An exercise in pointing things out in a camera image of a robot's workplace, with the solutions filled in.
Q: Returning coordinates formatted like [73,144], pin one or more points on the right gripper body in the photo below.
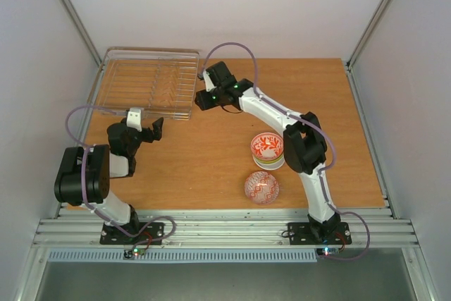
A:
[203,100]

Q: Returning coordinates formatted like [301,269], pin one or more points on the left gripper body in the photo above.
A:
[149,138]

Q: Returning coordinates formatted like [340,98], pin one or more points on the chrome wire dish rack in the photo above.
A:
[161,81]

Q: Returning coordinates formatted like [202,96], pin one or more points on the red floral pattern bowl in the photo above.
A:
[267,146]

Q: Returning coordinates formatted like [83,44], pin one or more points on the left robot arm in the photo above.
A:
[83,178]

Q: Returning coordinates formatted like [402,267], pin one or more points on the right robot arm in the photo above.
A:
[303,141]

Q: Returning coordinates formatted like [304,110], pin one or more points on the green and white bowl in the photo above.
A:
[269,164]

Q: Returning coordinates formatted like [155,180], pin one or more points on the red geometric pattern bowl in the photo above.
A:
[261,188]

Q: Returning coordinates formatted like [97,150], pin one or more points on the left controller board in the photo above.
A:
[134,253]

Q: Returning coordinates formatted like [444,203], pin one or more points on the controller board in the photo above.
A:
[328,251]
[134,253]

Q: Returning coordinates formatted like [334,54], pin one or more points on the right controller board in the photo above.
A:
[328,251]

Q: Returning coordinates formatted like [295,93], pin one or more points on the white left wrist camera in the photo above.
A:
[134,118]

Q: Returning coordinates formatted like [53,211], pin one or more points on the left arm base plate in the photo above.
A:
[111,235]

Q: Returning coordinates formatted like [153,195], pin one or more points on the slotted grey cable duct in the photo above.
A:
[184,256]

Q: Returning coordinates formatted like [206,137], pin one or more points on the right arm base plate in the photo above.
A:
[300,233]

